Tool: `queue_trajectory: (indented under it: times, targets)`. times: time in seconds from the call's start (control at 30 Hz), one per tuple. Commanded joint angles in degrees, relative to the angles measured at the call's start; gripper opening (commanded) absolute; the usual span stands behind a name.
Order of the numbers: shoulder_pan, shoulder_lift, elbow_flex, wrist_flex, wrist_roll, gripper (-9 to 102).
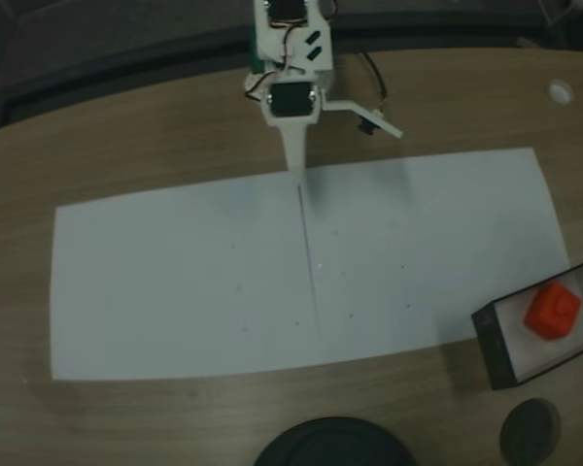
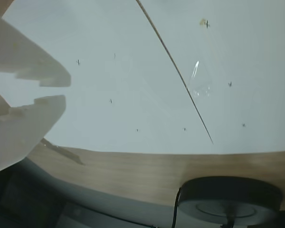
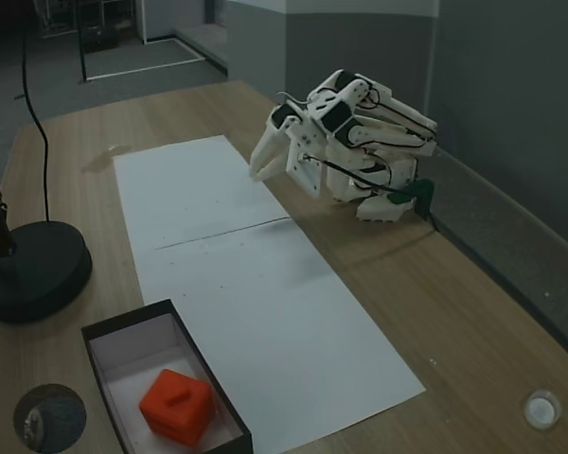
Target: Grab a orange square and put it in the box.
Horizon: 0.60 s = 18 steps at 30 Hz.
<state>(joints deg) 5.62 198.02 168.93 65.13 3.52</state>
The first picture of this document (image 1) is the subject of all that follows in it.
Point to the orange cube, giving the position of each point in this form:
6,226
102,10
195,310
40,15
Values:
551,315

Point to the dark box white inside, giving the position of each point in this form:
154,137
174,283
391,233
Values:
490,340

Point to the green table clamp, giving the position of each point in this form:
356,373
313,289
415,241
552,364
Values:
253,63

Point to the white paper sheet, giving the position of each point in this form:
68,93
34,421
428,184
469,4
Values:
175,281
418,233

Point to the white round cap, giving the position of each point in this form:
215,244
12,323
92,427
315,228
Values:
559,91

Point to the black round object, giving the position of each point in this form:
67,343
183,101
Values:
335,446

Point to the dark round table grommet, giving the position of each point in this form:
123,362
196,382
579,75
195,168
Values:
529,429

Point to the white perforated base plate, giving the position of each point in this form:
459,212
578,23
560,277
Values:
250,82

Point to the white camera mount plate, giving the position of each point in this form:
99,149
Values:
354,108

